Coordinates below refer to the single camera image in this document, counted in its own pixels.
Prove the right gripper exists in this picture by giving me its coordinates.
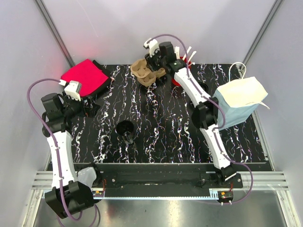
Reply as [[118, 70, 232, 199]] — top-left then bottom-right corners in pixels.
[[143, 47, 166, 72]]

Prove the black coffee cup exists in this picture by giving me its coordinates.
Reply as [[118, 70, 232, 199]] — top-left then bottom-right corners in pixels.
[[116, 120, 134, 145]]

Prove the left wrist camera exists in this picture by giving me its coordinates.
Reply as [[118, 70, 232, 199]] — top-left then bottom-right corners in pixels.
[[59, 79, 81, 101]]

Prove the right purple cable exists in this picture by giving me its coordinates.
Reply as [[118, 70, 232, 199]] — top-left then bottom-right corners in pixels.
[[144, 34, 253, 205]]

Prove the purple cable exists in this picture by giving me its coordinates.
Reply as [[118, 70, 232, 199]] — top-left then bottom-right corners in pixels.
[[144, 34, 253, 205], [27, 78, 101, 224]]

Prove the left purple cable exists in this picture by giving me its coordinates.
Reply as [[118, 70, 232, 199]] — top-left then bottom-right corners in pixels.
[[27, 78, 101, 224]]

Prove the stack of black lids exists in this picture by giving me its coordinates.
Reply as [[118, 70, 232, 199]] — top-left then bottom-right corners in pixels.
[[198, 82, 208, 94]]

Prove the red and black cloth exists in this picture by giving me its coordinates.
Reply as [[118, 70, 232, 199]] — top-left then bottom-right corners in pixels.
[[61, 59, 112, 97]]

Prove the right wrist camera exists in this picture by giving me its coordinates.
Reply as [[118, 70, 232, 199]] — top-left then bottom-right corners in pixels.
[[143, 38, 159, 57]]

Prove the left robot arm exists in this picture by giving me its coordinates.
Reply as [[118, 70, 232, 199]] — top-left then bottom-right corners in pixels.
[[41, 93, 102, 219]]

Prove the white wrapped straw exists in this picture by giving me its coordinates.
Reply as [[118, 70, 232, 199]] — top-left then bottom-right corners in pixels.
[[182, 46, 192, 62], [188, 51, 197, 67], [174, 46, 180, 59]]

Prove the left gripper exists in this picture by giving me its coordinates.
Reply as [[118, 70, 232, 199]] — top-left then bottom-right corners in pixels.
[[62, 91, 100, 119]]

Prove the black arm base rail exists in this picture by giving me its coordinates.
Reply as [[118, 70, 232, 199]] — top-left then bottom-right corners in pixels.
[[52, 163, 275, 198]]

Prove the light blue paper bag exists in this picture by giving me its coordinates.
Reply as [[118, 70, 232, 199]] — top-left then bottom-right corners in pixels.
[[214, 67, 268, 131]]

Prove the brown pulp cup carrier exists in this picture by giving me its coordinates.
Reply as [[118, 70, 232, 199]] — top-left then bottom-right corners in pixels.
[[130, 59, 166, 87]]

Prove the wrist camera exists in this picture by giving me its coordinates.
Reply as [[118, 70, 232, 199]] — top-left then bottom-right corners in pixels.
[[143, 38, 159, 57], [59, 79, 81, 101]]

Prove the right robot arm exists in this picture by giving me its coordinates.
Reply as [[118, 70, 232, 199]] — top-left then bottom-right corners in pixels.
[[143, 39, 237, 188]]

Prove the red straw cup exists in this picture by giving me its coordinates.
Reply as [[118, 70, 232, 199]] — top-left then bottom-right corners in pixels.
[[171, 56, 192, 87]]

